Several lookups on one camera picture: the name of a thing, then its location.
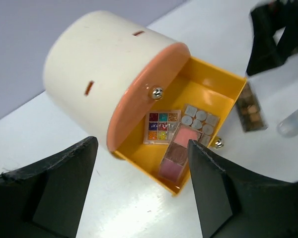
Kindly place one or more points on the clear grey eyeshadow palette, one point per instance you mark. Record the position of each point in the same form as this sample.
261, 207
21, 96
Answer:
200, 120

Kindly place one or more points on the orange top drawer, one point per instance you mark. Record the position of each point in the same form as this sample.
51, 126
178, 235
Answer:
159, 68

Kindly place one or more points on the pink blush palette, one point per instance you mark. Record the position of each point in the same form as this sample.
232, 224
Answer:
175, 158

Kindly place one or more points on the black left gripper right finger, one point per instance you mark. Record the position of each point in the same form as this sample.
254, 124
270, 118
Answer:
234, 202

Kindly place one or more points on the yellow drawer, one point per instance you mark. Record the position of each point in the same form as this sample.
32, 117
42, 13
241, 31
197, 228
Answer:
199, 84

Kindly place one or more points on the brown eyeshadow palette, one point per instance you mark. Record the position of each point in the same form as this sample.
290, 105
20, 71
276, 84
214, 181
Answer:
249, 110

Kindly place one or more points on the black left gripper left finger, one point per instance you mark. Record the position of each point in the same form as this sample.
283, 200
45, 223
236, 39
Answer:
45, 199

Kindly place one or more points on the colourful glitter eyeshadow palette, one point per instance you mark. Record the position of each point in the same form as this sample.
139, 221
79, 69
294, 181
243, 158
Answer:
160, 126

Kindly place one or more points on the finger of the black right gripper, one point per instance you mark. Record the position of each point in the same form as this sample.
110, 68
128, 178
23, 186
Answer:
286, 18
266, 21

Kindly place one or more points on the cream round drawer organizer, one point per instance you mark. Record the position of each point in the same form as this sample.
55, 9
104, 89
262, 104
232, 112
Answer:
92, 64

